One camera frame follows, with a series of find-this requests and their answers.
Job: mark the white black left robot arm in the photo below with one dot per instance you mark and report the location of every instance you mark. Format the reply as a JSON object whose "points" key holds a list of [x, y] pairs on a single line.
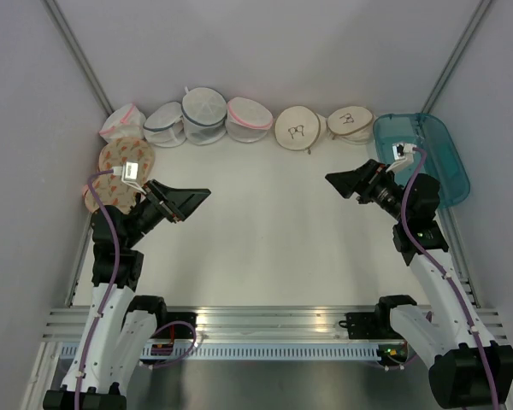
{"points": [[120, 322]]}

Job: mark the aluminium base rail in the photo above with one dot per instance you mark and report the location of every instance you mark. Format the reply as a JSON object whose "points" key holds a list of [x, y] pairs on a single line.
{"points": [[250, 324]]}

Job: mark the right aluminium corner post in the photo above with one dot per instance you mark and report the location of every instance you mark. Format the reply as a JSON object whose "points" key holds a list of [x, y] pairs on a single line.
{"points": [[478, 16]]}

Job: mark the left aluminium corner post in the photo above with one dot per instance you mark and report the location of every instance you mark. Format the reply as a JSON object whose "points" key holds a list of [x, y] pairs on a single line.
{"points": [[58, 18]]}

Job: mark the white blue-trim mesh bag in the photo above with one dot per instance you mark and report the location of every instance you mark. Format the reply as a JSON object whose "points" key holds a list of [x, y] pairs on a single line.
{"points": [[165, 127]]}

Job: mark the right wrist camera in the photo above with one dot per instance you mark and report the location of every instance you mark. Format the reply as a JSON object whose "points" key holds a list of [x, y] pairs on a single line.
{"points": [[403, 154]]}

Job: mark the beige round glasses laundry bag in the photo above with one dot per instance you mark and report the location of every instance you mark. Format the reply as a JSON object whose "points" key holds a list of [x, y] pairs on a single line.
{"points": [[352, 124]]}

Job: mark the aluminium corner post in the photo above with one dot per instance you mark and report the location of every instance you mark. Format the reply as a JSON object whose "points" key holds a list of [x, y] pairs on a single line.
{"points": [[478, 16], [58, 18]]}

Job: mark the white pink-trim mesh bag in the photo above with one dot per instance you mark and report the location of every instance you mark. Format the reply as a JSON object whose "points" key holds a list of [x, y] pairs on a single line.
{"points": [[126, 121]]}

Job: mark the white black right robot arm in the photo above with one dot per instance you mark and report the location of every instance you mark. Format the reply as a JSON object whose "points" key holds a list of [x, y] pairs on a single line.
{"points": [[466, 366]]}

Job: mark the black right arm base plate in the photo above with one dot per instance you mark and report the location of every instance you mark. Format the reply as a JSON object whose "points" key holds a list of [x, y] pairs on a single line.
{"points": [[365, 326]]}

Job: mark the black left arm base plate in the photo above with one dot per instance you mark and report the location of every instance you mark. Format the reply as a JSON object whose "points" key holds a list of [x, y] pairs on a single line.
{"points": [[176, 326]]}

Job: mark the white pink-zip mesh bag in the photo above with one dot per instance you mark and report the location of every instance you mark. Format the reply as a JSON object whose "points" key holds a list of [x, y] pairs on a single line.
{"points": [[247, 121]]}

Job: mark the white slotted cable duct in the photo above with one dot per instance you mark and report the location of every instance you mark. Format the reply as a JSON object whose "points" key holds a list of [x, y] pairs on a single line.
{"points": [[280, 352]]}

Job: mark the tall white blue-zip mesh bag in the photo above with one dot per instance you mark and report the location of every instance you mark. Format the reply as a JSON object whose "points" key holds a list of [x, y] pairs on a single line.
{"points": [[204, 113]]}

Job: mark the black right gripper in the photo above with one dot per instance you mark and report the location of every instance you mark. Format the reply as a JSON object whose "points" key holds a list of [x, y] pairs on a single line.
{"points": [[350, 181]]}

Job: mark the beige round bag with glasses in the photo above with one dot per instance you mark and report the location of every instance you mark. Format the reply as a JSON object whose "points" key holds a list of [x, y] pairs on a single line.
{"points": [[299, 128]]}

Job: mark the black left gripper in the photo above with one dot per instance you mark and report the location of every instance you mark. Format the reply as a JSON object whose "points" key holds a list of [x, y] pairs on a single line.
{"points": [[177, 202]]}

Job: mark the teal transparent plastic bin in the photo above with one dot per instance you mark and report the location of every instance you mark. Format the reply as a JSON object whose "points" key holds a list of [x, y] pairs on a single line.
{"points": [[429, 133]]}

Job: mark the floral peanut-shaped laundry bag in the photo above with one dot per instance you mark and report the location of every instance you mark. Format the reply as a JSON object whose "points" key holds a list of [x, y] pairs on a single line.
{"points": [[110, 188]]}

